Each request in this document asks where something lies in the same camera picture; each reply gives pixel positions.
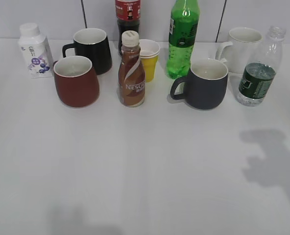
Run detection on black mug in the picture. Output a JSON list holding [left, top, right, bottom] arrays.
[[62, 28, 112, 75]]

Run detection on yellow paper cup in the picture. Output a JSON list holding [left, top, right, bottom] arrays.
[[141, 55, 158, 82]]

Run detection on white blueberry yogurt carton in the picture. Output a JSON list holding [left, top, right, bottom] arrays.
[[18, 23, 54, 78]]

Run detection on clear water bottle green label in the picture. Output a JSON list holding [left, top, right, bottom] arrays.
[[236, 26, 287, 107]]

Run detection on dark cola bottle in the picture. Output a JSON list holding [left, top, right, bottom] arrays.
[[115, 0, 141, 56]]

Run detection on white paper cup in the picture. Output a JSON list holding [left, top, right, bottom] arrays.
[[139, 39, 160, 58]]

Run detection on green soda bottle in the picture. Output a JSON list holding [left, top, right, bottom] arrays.
[[167, 0, 200, 79]]

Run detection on brown Nescafe coffee bottle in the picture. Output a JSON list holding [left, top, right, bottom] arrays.
[[118, 30, 145, 107]]

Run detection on white mug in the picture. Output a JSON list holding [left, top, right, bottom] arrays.
[[215, 27, 263, 74]]

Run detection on dark grey mug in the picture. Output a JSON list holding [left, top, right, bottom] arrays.
[[170, 58, 228, 110]]

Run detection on red mug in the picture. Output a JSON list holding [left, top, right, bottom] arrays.
[[53, 55, 99, 108]]

